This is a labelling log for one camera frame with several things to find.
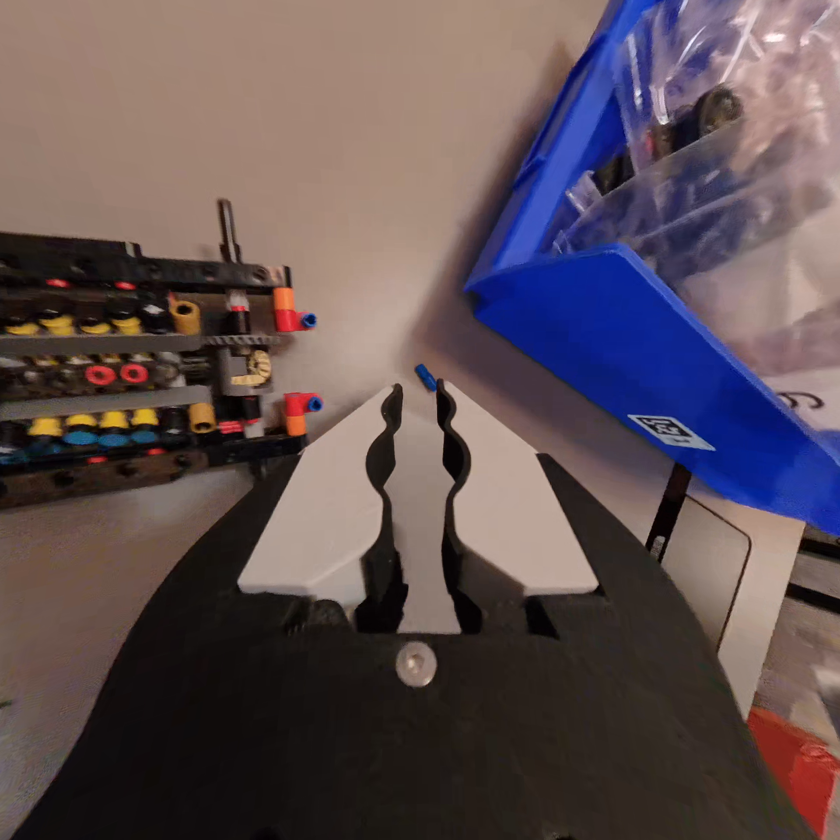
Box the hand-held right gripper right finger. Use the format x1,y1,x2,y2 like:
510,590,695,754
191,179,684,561
436,379,599,595

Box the clear bags of lego parts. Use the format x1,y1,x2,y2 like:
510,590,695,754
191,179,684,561
554,0,840,411

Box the red storage bin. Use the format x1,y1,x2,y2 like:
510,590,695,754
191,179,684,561
747,707,840,837

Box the large black lego frame assembly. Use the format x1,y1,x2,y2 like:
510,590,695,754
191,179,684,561
0,199,324,511

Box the blue bin with tag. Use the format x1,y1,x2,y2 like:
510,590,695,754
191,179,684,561
463,0,840,538

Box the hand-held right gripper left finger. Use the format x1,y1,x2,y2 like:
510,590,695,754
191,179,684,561
238,384,404,598

